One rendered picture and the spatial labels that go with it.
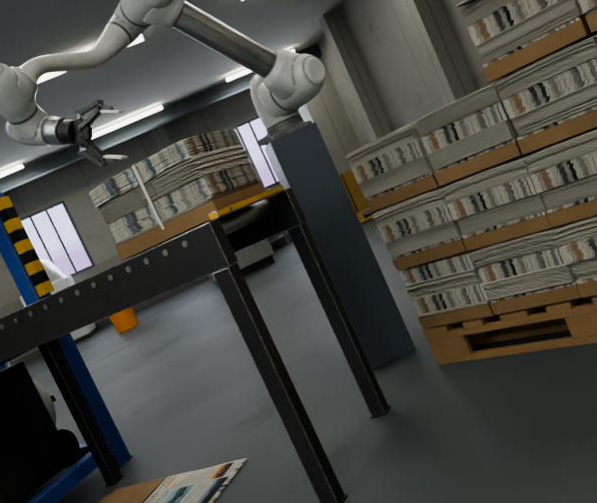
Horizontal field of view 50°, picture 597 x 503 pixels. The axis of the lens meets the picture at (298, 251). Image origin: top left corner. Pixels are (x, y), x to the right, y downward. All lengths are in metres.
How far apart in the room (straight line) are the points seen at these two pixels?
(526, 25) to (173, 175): 1.03
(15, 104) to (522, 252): 1.59
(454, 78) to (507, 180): 4.94
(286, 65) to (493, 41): 0.79
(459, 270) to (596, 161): 0.57
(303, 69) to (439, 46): 4.62
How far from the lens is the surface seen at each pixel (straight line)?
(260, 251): 9.08
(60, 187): 12.30
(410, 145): 2.11
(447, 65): 6.90
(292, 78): 2.39
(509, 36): 1.94
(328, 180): 2.53
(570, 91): 1.90
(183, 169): 1.73
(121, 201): 1.88
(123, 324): 9.31
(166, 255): 1.65
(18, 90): 2.10
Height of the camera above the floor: 0.78
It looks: 5 degrees down
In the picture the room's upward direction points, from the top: 24 degrees counter-clockwise
